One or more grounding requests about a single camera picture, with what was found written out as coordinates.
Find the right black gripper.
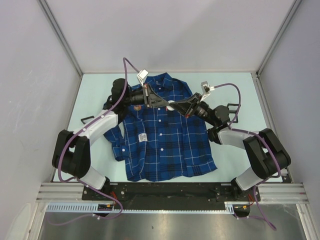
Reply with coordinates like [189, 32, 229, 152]
[169, 93, 216, 127]

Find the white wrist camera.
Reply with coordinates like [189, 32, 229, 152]
[200, 81, 211, 101]
[137, 69, 149, 87]

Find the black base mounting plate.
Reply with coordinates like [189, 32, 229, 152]
[81, 181, 261, 202]

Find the landscape round brooch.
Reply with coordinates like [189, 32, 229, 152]
[166, 100, 175, 111]

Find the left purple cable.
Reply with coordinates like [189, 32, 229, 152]
[47, 57, 141, 226]

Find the black square frame stand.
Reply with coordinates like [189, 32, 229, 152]
[227, 103, 241, 125]

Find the portrait round brooch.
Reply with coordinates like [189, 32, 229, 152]
[133, 105, 142, 111]

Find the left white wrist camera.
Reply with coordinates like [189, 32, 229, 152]
[137, 69, 149, 87]

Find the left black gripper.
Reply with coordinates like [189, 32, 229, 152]
[123, 84, 170, 110]

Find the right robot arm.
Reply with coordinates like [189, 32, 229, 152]
[169, 93, 292, 201]

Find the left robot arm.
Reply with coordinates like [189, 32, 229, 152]
[52, 78, 169, 200]

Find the blue plaid button shirt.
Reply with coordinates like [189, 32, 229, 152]
[103, 72, 218, 183]

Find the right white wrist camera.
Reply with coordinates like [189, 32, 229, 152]
[200, 81, 211, 101]

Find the left black frame stand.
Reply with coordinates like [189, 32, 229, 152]
[80, 115, 95, 125]

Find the grey slotted cable duct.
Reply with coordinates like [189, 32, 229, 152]
[46, 202, 250, 215]

